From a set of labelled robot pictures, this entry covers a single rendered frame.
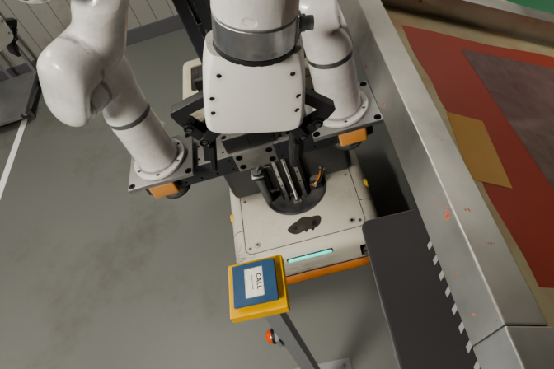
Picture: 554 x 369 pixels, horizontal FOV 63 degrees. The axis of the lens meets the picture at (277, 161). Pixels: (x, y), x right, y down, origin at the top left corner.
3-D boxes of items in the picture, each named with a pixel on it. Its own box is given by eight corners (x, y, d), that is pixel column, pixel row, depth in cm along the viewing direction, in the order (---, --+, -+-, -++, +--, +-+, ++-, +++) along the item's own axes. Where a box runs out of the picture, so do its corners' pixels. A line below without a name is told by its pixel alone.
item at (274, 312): (302, 432, 166) (208, 343, 95) (295, 368, 180) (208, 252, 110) (363, 421, 163) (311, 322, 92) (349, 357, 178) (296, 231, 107)
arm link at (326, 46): (302, 44, 97) (284, -26, 85) (364, 32, 94) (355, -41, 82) (302, 73, 91) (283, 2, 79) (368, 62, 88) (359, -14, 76)
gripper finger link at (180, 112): (244, 78, 45) (247, 119, 49) (165, 84, 44) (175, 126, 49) (245, 86, 44) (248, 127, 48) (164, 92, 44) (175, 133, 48)
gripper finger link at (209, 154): (213, 109, 49) (217, 151, 54) (183, 110, 48) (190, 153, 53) (213, 129, 47) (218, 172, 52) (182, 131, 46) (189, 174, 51)
